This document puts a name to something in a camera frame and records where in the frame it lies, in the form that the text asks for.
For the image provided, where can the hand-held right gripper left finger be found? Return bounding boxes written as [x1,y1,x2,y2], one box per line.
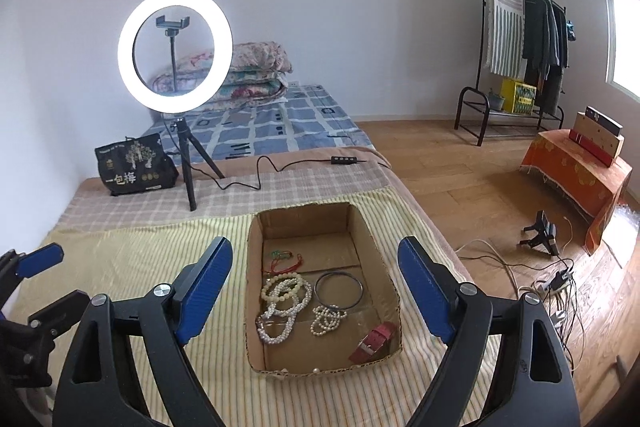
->
[52,236,235,427]

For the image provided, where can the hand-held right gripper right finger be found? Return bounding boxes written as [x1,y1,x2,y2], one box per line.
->
[397,236,583,427]

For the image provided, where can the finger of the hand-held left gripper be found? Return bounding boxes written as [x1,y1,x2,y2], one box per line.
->
[0,243,65,303]
[27,289,93,339]

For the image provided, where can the green pendant with red cord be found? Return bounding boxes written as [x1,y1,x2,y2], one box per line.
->
[262,248,306,277]

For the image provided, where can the cream bead bracelet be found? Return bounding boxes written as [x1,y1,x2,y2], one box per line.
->
[260,273,311,313]

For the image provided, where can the black bangle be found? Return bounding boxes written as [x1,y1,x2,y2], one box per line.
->
[314,272,363,309]

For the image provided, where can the cardboard box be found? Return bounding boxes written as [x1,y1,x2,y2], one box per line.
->
[245,202,405,378]

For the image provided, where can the red watch band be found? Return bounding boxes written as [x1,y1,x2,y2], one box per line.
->
[347,321,397,364]

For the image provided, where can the yellow striped cloth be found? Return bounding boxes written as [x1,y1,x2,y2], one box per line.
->
[10,187,501,427]

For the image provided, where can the plaid blanket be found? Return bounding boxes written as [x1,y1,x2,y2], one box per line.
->
[55,147,396,233]

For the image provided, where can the black snack bag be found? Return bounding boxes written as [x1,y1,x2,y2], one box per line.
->
[95,133,180,198]

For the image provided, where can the small black floor tripod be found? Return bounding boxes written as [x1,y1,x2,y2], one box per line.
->
[517,210,561,260]

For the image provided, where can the power strip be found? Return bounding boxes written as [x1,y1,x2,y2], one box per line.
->
[537,269,576,295]

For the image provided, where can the orange cloth covered table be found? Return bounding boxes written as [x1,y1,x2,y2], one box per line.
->
[520,129,633,255]

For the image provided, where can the blue patterned bed sheet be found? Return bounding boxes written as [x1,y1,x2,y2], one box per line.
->
[135,83,371,158]

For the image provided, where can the yellow crate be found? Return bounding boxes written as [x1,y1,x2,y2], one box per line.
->
[501,78,537,115]

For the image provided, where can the folded floral quilt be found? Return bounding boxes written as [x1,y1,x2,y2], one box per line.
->
[152,41,293,110]

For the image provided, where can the tan gift box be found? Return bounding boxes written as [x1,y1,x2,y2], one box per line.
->
[569,112,626,168]

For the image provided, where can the dark long box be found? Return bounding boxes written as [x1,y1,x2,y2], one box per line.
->
[584,106,624,136]

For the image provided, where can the black phone holder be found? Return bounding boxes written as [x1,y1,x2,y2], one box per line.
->
[155,14,191,95]

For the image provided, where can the dark hanging clothes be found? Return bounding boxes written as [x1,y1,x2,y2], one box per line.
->
[522,0,571,115]

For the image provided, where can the striped hanging cloth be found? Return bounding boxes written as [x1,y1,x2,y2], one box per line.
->
[484,0,527,78]

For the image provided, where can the window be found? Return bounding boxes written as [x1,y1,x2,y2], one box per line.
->
[602,0,640,102]

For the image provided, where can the long white pearl necklace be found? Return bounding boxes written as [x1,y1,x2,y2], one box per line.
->
[256,287,312,345]

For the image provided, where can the small white pearl bracelet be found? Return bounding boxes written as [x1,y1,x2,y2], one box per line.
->
[310,304,348,336]

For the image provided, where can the black cable with controller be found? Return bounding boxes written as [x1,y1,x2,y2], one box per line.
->
[192,154,371,192]

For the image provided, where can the white ring light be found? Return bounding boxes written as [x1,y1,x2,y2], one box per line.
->
[117,0,233,112]

